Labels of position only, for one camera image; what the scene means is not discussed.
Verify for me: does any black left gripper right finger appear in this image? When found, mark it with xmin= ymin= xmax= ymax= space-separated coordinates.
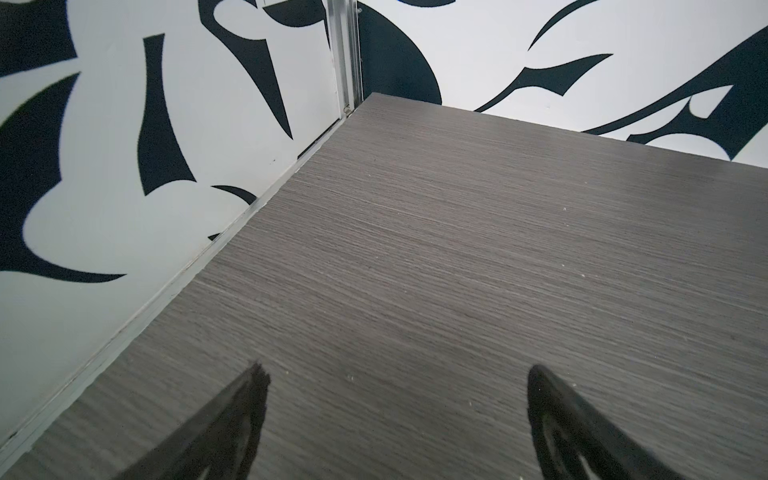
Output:
xmin=527 ymin=364 xmax=682 ymax=479

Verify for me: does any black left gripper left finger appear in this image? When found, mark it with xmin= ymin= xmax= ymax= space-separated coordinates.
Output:
xmin=116 ymin=362 xmax=271 ymax=479

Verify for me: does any aluminium corner post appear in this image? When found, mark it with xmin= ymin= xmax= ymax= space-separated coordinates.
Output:
xmin=324 ymin=0 xmax=364 ymax=117

